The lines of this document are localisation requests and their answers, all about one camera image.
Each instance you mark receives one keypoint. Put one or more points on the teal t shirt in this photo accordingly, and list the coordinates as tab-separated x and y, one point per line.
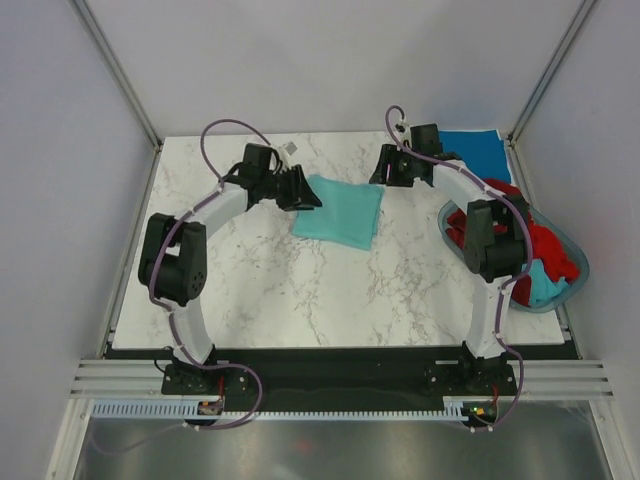
542	289
349	214

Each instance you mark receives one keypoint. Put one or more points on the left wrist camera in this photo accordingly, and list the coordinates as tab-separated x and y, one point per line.
260	161

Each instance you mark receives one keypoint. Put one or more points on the translucent blue plastic basket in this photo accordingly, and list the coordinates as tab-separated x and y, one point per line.
574	252

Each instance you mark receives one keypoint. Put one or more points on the folded blue t shirt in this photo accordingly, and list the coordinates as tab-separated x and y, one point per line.
482	151

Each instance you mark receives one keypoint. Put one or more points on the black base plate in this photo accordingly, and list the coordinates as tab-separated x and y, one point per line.
469	368

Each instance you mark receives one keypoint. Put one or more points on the red t shirts pile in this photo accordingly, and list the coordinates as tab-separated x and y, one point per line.
547	247

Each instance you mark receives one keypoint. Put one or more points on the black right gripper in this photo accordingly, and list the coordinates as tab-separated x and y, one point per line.
390	154

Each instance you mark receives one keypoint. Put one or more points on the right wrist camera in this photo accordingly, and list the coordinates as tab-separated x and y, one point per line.
423	139

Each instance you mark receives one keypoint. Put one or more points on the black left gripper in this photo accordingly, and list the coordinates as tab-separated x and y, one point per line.
300	196

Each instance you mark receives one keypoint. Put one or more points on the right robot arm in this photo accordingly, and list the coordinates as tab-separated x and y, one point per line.
497	246

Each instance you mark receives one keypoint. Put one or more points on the aluminium frame rail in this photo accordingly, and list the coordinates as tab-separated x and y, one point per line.
532	380

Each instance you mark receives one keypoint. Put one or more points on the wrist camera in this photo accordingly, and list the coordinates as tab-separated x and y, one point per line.
423	139
260	161

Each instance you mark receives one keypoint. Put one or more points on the white slotted cable duct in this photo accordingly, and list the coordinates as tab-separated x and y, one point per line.
195	410

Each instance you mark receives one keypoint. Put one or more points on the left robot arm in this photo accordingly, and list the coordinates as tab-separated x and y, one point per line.
174	260

